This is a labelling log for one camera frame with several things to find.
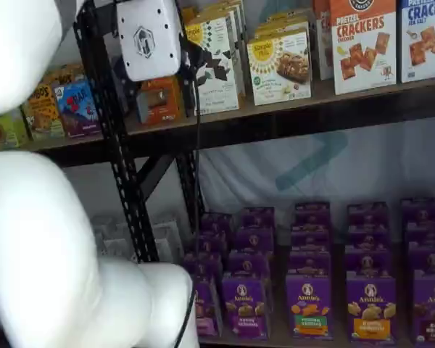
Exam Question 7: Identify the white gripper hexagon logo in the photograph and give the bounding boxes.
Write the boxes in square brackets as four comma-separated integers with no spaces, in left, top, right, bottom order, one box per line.
[115,0,233,83]

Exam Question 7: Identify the Simple Mills cracker box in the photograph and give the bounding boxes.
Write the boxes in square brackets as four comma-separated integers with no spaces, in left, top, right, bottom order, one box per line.
[183,16,241,117]
[181,0,248,99]

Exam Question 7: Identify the orange snack box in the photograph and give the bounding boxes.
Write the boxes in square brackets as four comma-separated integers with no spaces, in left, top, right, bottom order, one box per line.
[135,76,186,125]

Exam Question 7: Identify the Simple Mills bar box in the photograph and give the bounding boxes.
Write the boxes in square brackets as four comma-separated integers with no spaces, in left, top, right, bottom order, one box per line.
[246,21,313,107]
[254,9,317,37]

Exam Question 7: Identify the wooden upper shelf board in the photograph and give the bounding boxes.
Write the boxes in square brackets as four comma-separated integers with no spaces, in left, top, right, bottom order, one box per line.
[0,74,435,152]

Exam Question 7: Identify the white red box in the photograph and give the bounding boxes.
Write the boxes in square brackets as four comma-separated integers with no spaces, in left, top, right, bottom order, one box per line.
[312,0,335,81]

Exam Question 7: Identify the blue Zbar box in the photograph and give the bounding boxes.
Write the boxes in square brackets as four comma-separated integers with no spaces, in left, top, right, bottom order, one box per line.
[54,78,103,139]

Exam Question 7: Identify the orange pretzel crackers box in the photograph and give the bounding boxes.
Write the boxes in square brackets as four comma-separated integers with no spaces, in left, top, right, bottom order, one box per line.
[328,0,399,96]

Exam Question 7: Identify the yellow orange cookie box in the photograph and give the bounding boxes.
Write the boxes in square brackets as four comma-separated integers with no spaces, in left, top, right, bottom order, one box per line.
[20,83,65,141]

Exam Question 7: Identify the green snack box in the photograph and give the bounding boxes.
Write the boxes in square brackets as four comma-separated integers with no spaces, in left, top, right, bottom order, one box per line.
[0,110,29,150]

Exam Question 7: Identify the blue pretzel crackers box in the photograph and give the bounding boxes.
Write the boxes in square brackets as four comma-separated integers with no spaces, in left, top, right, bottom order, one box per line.
[400,0,435,84]

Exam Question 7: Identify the purple Annie's box pink patch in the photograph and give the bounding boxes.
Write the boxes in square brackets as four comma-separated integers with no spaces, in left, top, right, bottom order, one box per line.
[193,278,223,337]

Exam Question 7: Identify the purple Annie's box violet patch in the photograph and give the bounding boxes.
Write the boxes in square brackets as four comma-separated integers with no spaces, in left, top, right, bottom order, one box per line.
[222,278,270,341]

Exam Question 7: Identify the purple Annie's box green patch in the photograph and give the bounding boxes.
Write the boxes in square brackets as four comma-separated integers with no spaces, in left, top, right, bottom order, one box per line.
[285,274,335,341]

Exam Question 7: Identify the purple Annie's box orange patch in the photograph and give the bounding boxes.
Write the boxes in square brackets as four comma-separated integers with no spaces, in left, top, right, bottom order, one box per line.
[346,278,399,344]

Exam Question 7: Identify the purple Annie's box chocolate bunnies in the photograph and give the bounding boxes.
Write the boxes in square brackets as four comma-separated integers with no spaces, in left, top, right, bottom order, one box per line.
[412,279,435,346]

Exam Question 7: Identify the white backdrop sheet teal logo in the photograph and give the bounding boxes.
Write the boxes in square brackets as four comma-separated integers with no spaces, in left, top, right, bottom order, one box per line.
[43,0,435,262]

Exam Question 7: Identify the white grey packages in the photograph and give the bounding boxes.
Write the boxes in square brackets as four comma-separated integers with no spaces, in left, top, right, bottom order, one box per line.
[89,212,185,262]

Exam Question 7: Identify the black cable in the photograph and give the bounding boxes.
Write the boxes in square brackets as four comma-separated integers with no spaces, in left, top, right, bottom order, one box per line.
[174,74,202,348]

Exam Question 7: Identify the black metal shelf frame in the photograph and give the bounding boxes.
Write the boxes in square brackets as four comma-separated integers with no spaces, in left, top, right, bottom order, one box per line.
[39,0,435,265]

